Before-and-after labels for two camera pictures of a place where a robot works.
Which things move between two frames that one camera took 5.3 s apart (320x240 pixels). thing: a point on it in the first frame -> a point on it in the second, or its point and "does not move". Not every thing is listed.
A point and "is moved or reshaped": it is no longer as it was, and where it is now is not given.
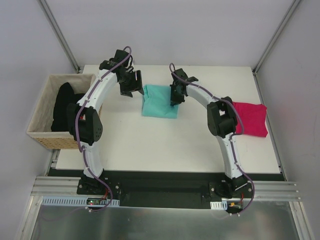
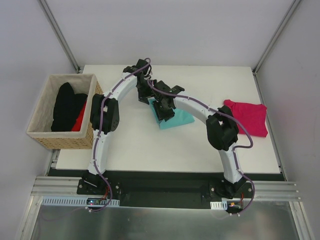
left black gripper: (131, 81) -> (144, 96)
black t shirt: (66, 96) does not move
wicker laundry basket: (39, 129) does not move
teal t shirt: (156, 102) is moved or reshaped
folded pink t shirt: (253, 116) does not move
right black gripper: (176, 92) -> (163, 113)
